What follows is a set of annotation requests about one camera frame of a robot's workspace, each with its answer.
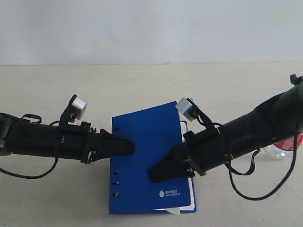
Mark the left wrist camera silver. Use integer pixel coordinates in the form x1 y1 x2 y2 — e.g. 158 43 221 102
68 95 87 121

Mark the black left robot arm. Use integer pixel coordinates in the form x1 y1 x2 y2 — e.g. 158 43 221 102
0 113 135 164

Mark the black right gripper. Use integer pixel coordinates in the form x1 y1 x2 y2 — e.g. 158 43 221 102
148 125 230 183

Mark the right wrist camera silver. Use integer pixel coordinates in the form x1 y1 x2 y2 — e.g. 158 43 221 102
175 97 196 122

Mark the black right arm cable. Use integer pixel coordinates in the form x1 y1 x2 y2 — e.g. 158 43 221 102
227 132 299 201

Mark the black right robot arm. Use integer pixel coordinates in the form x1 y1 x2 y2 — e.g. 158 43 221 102
148 74 303 183

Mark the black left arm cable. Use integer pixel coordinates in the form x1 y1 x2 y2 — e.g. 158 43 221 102
0 113 62 179

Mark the clear bottle with red label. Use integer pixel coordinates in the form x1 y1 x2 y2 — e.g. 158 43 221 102
265 136 294 160

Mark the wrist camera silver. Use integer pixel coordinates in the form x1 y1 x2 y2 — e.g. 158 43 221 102
175 97 196 122
68 95 87 121

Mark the blue ring binder notebook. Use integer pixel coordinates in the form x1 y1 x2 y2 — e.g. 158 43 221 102
109 101 196 215

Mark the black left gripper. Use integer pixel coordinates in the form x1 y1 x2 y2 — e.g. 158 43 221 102
57 122 135 164

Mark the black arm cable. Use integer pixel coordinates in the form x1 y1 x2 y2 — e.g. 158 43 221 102
0 113 62 179
227 132 299 201

